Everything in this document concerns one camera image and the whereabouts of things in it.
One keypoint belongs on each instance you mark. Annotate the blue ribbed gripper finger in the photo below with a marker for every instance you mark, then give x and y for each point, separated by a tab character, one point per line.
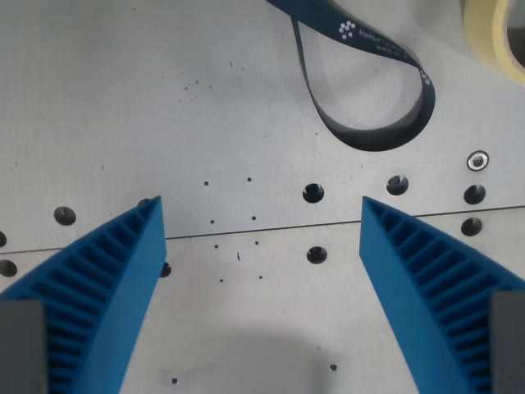
402	287
123	287

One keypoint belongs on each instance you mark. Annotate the silver hex socket screw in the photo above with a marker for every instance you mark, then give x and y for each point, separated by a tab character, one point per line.
477	160

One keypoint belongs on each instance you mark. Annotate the yellow masking tape roll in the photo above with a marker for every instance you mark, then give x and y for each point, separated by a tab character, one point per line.
490	33

